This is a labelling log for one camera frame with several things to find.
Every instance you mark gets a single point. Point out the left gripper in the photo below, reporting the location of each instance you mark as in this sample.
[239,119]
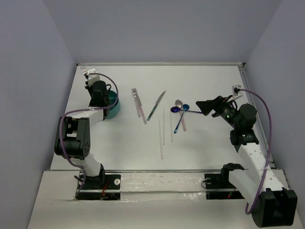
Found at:
[88,86]

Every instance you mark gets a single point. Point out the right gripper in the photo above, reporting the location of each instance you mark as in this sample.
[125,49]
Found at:
[206,106]

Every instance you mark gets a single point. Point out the pink handled fork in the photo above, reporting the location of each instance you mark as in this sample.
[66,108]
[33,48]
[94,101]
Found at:
[134,92]
[84,70]

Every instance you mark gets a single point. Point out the teal handled knife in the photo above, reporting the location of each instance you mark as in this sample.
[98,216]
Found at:
[156,105]

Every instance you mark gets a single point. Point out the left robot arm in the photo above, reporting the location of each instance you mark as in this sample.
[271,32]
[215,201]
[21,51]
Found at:
[73,138]

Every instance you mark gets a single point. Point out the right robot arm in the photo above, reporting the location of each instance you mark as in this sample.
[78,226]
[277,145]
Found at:
[268,202]

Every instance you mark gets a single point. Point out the blue metallic spoon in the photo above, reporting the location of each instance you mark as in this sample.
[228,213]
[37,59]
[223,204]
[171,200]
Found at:
[186,107]

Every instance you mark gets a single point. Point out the teal divided utensil holder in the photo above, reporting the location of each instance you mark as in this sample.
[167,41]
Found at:
[114,110]

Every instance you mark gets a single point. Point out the purple metallic spoon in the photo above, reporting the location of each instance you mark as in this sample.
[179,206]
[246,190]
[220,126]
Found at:
[176,109]

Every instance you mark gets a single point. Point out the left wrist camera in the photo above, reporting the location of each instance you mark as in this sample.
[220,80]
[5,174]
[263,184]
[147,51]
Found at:
[92,76]

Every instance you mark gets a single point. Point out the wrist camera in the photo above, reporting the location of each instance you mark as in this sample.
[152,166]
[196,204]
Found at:
[92,76]
[237,93]

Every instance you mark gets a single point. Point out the silver spoon pink handle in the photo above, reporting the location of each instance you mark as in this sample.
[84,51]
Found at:
[179,103]

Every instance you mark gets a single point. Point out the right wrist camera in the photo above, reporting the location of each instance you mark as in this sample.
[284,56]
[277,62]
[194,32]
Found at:
[237,93]

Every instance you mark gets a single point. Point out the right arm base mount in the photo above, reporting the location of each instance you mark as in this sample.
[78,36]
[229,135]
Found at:
[217,185]

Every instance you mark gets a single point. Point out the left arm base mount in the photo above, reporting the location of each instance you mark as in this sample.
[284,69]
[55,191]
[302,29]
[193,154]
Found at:
[96,189]

